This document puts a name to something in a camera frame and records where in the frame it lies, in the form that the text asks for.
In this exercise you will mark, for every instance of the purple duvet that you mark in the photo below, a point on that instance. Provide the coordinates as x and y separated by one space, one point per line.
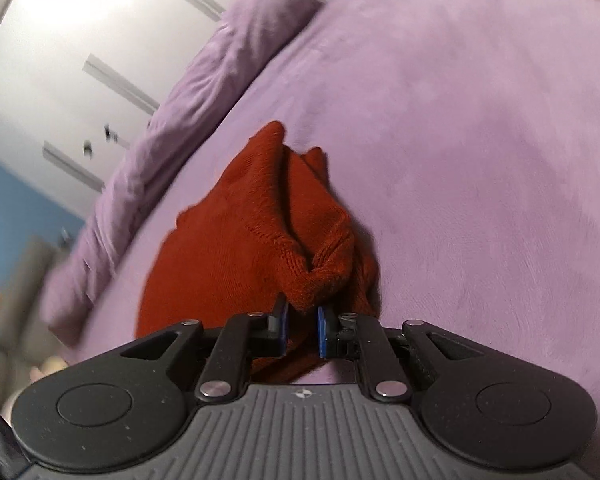
180 135

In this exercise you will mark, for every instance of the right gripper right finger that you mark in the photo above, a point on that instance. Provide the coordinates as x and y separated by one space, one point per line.
480 404

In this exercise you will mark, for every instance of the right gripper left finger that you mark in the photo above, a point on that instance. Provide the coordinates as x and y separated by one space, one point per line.
126 405

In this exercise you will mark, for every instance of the red knitted sweater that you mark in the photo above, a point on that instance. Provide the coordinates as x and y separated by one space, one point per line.
269 228

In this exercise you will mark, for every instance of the white wardrobe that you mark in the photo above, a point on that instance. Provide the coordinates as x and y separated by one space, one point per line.
80 80

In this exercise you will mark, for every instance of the grey headboard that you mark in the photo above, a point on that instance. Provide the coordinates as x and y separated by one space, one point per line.
25 342

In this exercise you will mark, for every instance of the purple bed sheet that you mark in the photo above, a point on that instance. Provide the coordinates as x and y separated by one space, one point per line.
462 135

